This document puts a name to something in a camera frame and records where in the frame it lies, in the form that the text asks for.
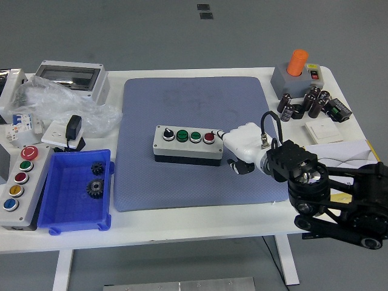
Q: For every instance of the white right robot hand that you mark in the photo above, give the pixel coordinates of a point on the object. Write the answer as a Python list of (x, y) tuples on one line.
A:
[(245, 141)]

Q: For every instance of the grey four-control button box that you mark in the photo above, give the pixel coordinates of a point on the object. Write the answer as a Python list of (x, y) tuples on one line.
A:
[(182, 150)]

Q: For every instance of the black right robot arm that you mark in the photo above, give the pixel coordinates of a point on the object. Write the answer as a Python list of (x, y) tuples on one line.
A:
[(306, 179)]

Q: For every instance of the grey five-button control box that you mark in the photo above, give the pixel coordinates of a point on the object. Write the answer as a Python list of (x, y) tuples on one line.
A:
[(30, 182)]

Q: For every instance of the black cylindrical capacitor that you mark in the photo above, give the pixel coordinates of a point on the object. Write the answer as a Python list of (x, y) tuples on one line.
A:
[(315, 91), (308, 102), (316, 109), (287, 113), (324, 96), (285, 102)]

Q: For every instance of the orange cylinder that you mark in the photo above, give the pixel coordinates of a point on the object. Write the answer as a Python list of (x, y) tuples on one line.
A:
[(297, 62)]

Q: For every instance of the blue-grey table mat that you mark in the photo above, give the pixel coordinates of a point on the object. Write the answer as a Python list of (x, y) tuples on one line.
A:
[(157, 100)]

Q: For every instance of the black module with green terminal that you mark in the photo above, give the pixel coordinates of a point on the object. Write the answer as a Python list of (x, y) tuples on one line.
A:
[(341, 110)]

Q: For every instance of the white table leg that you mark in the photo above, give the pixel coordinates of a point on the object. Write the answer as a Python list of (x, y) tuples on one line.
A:
[(288, 260), (63, 269)]

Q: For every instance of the dark floor socket cover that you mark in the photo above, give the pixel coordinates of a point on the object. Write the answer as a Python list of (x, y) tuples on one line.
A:
[(206, 16), (203, 7)]

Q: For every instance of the small black gear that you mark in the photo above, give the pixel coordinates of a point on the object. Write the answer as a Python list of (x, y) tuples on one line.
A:
[(98, 168)]

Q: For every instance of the large black gear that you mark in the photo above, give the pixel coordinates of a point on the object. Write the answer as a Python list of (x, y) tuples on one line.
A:
[(95, 188)]

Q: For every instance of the grey metal floor plate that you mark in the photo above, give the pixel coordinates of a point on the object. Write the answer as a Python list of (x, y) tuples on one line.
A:
[(179, 285)]

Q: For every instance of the small black block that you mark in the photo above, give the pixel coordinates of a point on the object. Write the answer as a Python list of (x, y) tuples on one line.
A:
[(81, 144)]

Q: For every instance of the black power adapter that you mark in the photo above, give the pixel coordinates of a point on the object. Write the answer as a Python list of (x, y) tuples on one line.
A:
[(73, 125)]

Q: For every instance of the blue plastic bin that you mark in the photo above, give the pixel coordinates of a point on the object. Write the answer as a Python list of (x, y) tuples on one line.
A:
[(66, 200)]

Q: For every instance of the clear plastic bag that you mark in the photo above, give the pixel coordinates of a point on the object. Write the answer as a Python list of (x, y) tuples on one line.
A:
[(60, 100)]

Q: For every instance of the white circuit breaker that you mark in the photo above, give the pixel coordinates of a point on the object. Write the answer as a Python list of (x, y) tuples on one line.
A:
[(19, 122)]

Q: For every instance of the white box with black window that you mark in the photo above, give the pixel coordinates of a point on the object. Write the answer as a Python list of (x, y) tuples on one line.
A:
[(13, 88)]

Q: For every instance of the grey switch box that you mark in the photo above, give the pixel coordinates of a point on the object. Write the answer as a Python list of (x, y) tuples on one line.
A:
[(288, 83)]

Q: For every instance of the white wall switch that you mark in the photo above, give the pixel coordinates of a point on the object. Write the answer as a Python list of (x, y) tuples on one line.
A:
[(323, 131)]

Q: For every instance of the grey enclosure with clear lid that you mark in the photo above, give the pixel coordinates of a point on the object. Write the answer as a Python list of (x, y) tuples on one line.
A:
[(97, 88)]

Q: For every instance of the white wall socket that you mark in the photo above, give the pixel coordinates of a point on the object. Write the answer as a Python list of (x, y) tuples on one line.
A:
[(53, 133)]

